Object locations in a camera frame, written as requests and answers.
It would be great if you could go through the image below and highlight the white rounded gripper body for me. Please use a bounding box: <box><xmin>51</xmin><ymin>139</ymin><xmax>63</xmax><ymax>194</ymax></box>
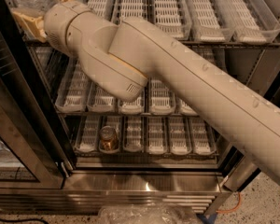
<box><xmin>44</xmin><ymin>1</ymin><xmax>93</xmax><ymax>58</ymax></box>

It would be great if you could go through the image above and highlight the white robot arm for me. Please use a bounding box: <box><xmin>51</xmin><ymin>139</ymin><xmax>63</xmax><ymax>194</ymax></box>
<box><xmin>12</xmin><ymin>0</ymin><xmax>280</xmax><ymax>185</ymax></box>

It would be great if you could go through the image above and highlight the stainless steel fridge cabinet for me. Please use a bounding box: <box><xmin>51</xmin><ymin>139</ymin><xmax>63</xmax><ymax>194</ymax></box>
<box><xmin>0</xmin><ymin>0</ymin><xmax>280</xmax><ymax>214</ymax></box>

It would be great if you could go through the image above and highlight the glass fridge door left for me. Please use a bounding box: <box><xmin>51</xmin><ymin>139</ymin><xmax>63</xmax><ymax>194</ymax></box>
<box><xmin>0</xmin><ymin>18</ymin><xmax>72</xmax><ymax>190</ymax></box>

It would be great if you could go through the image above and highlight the gold beverage can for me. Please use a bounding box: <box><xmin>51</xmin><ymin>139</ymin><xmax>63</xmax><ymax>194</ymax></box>
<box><xmin>99</xmin><ymin>126</ymin><xmax>119</xmax><ymax>153</ymax></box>

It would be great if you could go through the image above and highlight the clear plastic bag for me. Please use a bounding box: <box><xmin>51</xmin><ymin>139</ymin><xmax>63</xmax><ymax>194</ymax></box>
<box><xmin>98</xmin><ymin>204</ymin><xmax>203</xmax><ymax>224</ymax></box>

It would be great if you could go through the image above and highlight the blue tape on floor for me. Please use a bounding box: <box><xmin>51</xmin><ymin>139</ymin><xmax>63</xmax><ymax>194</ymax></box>
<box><xmin>197</xmin><ymin>214</ymin><xmax>217</xmax><ymax>224</ymax></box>

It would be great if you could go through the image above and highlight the black cable on floor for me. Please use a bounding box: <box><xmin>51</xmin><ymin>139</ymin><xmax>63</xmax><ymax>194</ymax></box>
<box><xmin>0</xmin><ymin>212</ymin><xmax>50</xmax><ymax>224</ymax></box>

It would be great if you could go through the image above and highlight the orange power cable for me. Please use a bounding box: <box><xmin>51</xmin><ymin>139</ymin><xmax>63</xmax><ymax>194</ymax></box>
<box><xmin>216</xmin><ymin>187</ymin><xmax>280</xmax><ymax>215</ymax></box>

